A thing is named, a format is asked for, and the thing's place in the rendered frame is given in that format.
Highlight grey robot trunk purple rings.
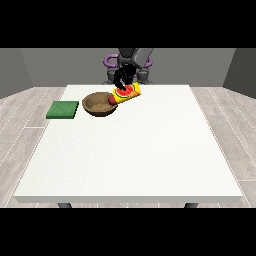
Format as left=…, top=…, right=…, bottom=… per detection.
left=102, top=48, right=155, bottom=86

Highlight green square pad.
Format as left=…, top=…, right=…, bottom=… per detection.
left=45, top=100, right=80, bottom=120

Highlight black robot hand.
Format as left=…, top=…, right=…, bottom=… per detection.
left=112, top=64, right=138, bottom=92

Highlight brown wooden bowl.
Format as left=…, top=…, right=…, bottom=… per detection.
left=81, top=91, right=119, bottom=118

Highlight yellow cup with melon print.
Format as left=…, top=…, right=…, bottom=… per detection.
left=111, top=82, right=142, bottom=105

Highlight small red ball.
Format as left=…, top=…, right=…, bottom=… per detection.
left=107, top=94, right=119, bottom=107

